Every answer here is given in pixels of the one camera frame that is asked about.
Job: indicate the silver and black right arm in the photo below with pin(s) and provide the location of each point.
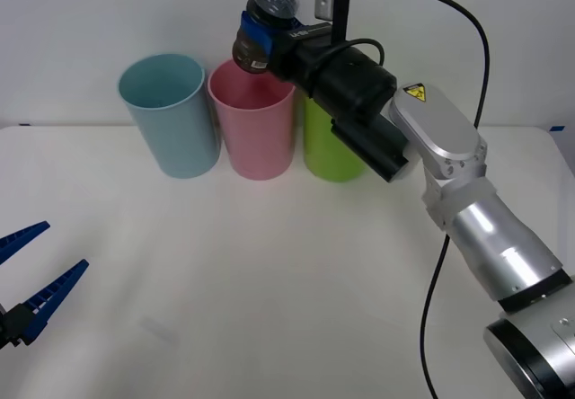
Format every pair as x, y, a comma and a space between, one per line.
431, 125

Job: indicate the pink plastic bin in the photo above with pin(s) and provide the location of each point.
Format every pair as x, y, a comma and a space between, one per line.
260, 143

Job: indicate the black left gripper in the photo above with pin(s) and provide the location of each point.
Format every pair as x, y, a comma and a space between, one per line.
4, 327

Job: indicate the pale blue plastic bin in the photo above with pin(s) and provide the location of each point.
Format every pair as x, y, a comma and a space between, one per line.
175, 138

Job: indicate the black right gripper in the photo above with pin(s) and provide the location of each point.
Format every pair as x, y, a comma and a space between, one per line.
292, 57

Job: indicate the green plastic bin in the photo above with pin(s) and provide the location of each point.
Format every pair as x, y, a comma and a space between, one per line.
323, 156

